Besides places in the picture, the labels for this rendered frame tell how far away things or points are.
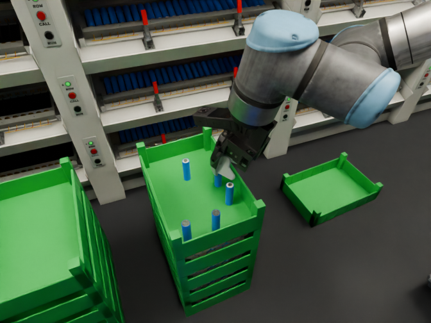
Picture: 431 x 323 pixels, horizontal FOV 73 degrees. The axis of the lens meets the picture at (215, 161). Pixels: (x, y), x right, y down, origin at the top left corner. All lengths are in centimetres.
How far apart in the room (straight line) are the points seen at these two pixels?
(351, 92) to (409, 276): 79
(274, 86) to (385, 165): 104
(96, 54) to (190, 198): 45
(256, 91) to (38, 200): 58
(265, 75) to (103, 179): 77
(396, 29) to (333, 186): 79
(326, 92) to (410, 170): 106
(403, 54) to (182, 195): 52
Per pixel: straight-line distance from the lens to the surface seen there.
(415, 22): 57
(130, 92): 98
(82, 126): 95
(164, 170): 78
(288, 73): 43
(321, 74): 43
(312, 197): 118
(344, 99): 44
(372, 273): 108
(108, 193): 114
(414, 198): 135
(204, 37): 91
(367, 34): 57
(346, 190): 125
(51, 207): 79
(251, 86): 46
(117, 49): 87
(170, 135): 110
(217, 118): 57
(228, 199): 68
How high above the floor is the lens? 88
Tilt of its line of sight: 44 degrees down
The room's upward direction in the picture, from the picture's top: straight up
